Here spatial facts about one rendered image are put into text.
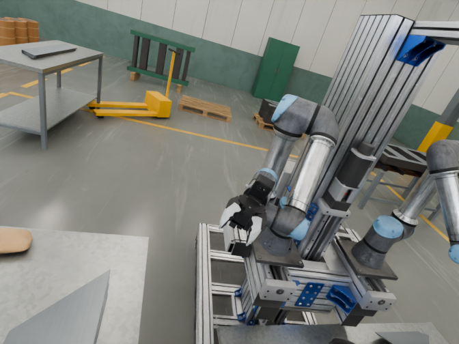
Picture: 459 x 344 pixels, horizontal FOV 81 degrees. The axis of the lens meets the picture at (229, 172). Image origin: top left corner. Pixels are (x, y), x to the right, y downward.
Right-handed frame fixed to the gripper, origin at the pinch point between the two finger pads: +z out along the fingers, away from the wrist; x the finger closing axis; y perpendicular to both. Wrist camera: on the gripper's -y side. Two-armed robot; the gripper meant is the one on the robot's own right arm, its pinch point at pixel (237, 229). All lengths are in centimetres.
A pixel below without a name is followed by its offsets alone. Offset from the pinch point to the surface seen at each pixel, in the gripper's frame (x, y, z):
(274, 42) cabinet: 193, -10, -914
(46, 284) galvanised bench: 39, 46, 9
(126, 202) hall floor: 112, 163, -151
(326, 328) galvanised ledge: -63, 70, -58
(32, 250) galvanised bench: 53, 48, 2
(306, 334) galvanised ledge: -54, 71, -49
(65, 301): 30, 43, 11
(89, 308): 24.0, 41.9, 9.4
